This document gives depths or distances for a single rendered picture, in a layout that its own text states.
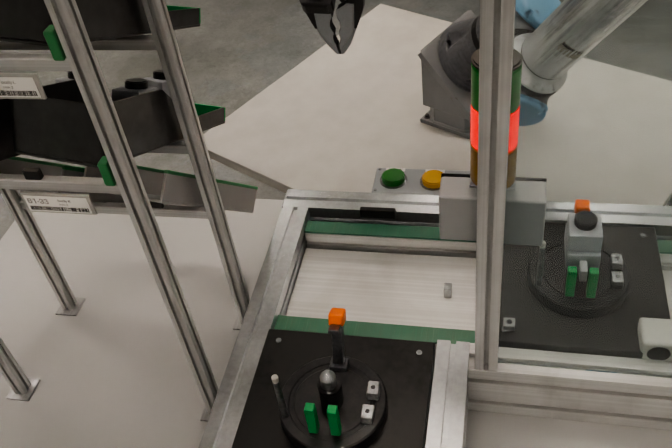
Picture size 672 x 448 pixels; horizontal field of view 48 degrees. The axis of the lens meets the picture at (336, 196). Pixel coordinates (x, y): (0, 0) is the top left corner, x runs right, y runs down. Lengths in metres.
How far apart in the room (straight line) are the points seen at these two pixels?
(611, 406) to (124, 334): 0.76
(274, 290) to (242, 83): 2.37
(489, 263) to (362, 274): 0.37
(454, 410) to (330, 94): 0.93
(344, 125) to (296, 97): 0.17
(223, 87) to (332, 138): 1.91
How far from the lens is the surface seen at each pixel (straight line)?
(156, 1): 0.91
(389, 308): 1.18
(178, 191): 1.05
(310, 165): 1.55
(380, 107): 1.68
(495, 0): 0.70
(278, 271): 1.20
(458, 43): 1.52
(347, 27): 1.14
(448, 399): 1.04
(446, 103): 1.56
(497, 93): 0.76
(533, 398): 1.11
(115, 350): 1.31
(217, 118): 1.11
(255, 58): 3.64
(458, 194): 0.88
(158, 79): 1.12
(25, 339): 1.40
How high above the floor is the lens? 1.82
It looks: 41 degrees down
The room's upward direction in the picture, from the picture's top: 8 degrees counter-clockwise
